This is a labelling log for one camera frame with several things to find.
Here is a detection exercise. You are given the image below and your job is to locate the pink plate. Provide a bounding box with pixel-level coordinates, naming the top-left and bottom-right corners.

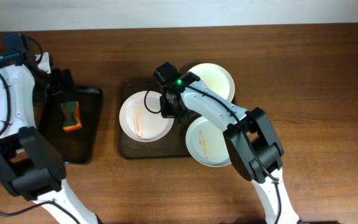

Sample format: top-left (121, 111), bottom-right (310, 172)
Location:
top-left (119, 91), bottom-right (174, 142)

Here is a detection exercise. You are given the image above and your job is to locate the orange green scrub sponge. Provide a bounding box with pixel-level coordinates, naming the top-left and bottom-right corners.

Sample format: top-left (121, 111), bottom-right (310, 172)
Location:
top-left (60, 101), bottom-right (83, 132)

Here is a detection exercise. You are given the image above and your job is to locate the cream white plate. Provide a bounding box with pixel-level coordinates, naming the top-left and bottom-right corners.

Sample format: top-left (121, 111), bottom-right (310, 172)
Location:
top-left (189, 63), bottom-right (235, 101)

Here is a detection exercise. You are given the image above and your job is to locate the pale blue plate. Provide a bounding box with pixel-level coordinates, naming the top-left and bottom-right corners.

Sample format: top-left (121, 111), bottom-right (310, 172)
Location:
top-left (185, 117), bottom-right (231, 167)

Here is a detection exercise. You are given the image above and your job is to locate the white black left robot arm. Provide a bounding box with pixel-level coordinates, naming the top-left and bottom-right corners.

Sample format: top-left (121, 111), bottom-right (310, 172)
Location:
top-left (0, 33), bottom-right (101, 223)

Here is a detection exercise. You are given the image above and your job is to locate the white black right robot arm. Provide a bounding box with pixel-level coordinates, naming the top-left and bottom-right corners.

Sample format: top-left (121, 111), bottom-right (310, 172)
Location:
top-left (154, 69), bottom-right (301, 223)

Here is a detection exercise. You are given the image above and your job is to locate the brown plastic serving tray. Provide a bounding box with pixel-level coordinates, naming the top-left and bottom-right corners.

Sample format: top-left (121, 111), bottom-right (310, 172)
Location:
top-left (117, 78), bottom-right (200, 159)

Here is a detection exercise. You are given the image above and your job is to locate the small black tray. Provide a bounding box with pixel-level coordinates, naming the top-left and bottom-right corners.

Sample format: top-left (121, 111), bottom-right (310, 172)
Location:
top-left (38, 87), bottom-right (103, 164)

